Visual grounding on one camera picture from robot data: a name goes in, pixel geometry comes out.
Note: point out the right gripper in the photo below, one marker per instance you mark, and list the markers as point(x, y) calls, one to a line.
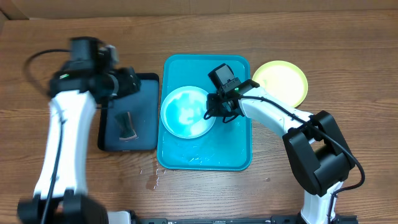
point(212, 106)

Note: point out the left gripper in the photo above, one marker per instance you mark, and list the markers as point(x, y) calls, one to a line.
point(128, 83)

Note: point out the light blue plate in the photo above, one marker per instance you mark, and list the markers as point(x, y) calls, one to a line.
point(183, 111)

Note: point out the green scrubbing sponge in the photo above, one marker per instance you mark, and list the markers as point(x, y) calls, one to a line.
point(127, 131)

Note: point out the yellow-green plate front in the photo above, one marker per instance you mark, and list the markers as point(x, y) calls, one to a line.
point(284, 81)

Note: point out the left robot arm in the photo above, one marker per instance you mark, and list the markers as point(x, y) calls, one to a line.
point(86, 82)

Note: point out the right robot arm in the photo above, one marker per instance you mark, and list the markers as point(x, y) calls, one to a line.
point(317, 151)

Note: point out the teal plastic tray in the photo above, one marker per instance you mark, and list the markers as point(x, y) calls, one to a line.
point(224, 146)

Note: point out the black plastic tray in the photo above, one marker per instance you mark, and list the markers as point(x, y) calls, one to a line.
point(143, 110)

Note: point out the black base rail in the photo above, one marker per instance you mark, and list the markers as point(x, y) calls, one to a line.
point(233, 221)

